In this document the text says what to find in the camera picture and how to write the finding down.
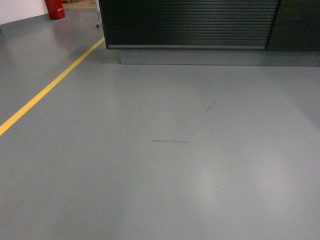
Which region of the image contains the red fire extinguisher box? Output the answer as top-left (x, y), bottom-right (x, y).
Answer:
top-left (45, 0), bottom-right (65, 20)

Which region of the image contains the wooden pallet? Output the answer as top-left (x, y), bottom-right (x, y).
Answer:
top-left (62, 0), bottom-right (96, 9)

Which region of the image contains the black checkout counter cabinet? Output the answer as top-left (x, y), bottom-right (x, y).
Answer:
top-left (99, 0), bottom-right (320, 67)

